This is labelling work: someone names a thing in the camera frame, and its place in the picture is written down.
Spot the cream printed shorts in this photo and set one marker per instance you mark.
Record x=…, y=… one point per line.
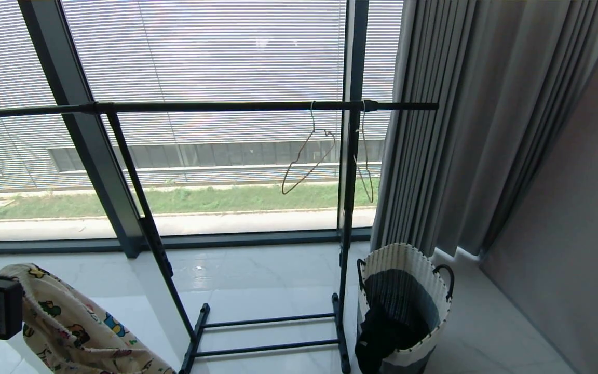
x=65, y=322

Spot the pink clothes hanger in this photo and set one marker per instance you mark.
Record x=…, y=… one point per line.
x=364, y=156
x=313, y=122

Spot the black clothes rack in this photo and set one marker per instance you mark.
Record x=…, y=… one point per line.
x=226, y=106

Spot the white laundry basket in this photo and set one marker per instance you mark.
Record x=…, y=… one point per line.
x=413, y=259

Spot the window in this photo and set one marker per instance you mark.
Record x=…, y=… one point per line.
x=200, y=62

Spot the black garment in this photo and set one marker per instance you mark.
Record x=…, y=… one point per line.
x=382, y=337

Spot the grey curtain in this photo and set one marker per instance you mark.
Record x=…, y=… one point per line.
x=460, y=130

